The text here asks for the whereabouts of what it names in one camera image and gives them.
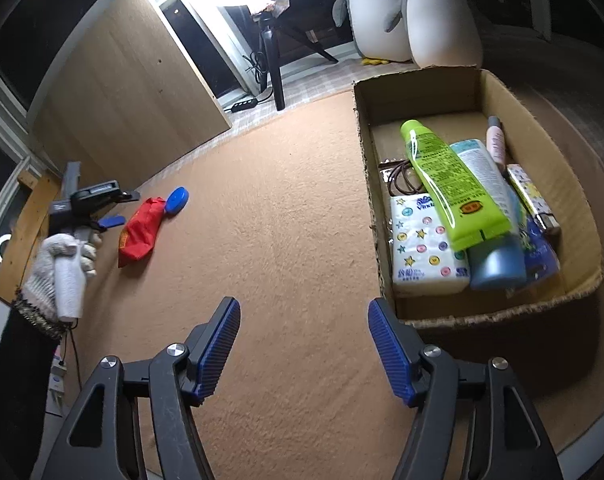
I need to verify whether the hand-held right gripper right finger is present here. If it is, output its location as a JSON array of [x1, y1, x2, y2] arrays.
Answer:
[[367, 297, 565, 480]]

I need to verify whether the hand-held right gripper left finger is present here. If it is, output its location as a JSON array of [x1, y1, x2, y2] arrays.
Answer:
[[29, 296, 241, 480]]

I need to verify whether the red pouch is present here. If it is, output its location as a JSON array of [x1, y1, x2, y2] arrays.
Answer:
[[117, 196, 168, 269]]

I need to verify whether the light blue tube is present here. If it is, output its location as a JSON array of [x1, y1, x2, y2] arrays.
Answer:
[[450, 139, 528, 291]]

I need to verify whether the blue wipes packet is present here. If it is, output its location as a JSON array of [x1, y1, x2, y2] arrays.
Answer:
[[512, 195, 562, 288]]

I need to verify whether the green tube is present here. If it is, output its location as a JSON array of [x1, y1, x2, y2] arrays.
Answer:
[[400, 119, 514, 252]]

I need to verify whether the pink bottle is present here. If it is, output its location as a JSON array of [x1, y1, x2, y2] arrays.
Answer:
[[485, 115, 509, 171]]

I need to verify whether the cardboard box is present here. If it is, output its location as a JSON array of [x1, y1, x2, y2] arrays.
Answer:
[[352, 65, 604, 330]]

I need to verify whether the person's left forearm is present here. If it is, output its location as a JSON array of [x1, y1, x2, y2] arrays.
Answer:
[[0, 297, 69, 480]]

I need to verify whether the person's left hand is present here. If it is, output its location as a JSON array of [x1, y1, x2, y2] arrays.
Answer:
[[21, 232, 99, 328]]

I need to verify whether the blue round lid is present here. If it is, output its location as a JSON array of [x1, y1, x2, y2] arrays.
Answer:
[[164, 186, 191, 216]]

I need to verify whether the wooden plank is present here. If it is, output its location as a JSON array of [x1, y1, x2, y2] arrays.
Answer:
[[0, 156, 64, 307]]

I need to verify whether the star print tissue pack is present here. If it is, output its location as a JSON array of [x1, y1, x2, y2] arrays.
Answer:
[[389, 193, 470, 299]]

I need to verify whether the wooden cabinet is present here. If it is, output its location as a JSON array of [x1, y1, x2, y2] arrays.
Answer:
[[28, 0, 233, 183]]

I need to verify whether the black inline controller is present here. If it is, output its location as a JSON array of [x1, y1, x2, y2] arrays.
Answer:
[[225, 97, 261, 114]]

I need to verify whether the white power strip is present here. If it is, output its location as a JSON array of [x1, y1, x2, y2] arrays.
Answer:
[[48, 354, 69, 417]]

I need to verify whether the white framed dark panel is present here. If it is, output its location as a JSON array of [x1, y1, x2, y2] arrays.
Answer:
[[158, 0, 255, 101]]

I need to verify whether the black tripod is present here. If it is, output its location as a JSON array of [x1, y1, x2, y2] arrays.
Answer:
[[251, 12, 341, 112]]

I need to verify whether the small star print packet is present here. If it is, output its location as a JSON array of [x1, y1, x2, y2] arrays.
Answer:
[[505, 163, 563, 237]]

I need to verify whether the checkered bedsheet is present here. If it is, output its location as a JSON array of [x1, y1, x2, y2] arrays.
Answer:
[[226, 55, 419, 128]]

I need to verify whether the white mattress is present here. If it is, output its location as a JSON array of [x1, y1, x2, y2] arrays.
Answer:
[[554, 395, 604, 480]]

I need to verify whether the white penguin plush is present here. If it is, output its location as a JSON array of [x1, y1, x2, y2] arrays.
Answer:
[[331, 0, 413, 66], [397, 0, 484, 69]]

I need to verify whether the thin black cable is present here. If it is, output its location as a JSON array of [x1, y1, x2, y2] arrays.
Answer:
[[61, 319, 84, 391]]

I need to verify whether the black ring light cable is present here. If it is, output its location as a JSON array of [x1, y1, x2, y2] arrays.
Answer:
[[244, 49, 274, 102]]

